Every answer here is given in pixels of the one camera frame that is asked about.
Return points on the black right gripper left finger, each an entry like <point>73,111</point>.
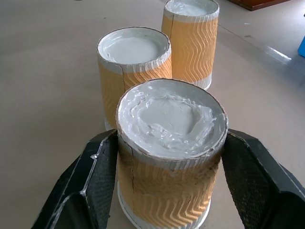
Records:
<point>78,190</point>

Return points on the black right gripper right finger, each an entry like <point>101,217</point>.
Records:
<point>262,186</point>

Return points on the orange ribbed paper cup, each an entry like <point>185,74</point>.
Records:
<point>166,152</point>
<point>124,71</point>
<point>190,47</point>

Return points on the blue plastic object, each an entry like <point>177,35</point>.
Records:
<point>301,46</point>

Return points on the brown wooden furniture piece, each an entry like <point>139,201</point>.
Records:
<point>264,4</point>

